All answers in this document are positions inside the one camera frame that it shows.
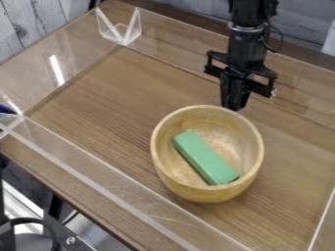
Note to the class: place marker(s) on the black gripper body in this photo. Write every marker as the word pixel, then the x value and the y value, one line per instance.
pixel 244 59

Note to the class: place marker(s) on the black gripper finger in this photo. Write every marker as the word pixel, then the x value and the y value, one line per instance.
pixel 229 90
pixel 244 93

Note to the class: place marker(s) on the wooden brown bowl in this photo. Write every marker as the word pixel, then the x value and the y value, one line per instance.
pixel 234 138

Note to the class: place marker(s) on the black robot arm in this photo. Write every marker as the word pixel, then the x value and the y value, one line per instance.
pixel 252 13

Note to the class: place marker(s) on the green rectangular block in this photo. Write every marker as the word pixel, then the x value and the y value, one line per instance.
pixel 204 158

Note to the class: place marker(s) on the black table leg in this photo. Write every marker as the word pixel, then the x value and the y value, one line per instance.
pixel 55 207

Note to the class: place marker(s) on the clear acrylic enclosure wall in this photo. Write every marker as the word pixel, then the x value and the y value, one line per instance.
pixel 91 88

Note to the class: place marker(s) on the black metal bracket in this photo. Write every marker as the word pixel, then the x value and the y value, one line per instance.
pixel 69 239

